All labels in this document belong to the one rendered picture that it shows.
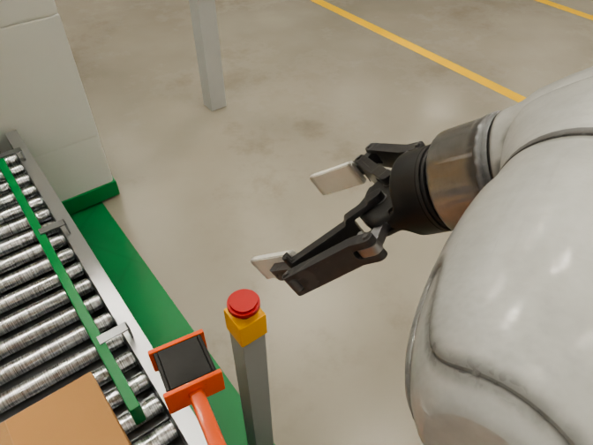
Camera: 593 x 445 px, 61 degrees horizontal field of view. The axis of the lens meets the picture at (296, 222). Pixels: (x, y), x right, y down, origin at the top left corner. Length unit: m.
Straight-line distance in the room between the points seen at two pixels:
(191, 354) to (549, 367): 0.64
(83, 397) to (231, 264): 1.52
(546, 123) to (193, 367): 0.59
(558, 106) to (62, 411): 1.00
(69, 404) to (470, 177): 0.93
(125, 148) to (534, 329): 3.28
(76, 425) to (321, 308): 1.45
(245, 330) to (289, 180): 1.97
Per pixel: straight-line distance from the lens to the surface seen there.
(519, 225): 0.22
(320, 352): 2.21
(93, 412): 1.10
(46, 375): 1.69
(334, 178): 0.59
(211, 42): 3.45
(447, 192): 0.38
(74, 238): 1.96
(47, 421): 1.13
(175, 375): 0.76
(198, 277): 2.49
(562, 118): 0.31
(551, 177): 0.25
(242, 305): 1.05
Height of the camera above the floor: 1.88
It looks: 44 degrees down
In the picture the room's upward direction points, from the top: straight up
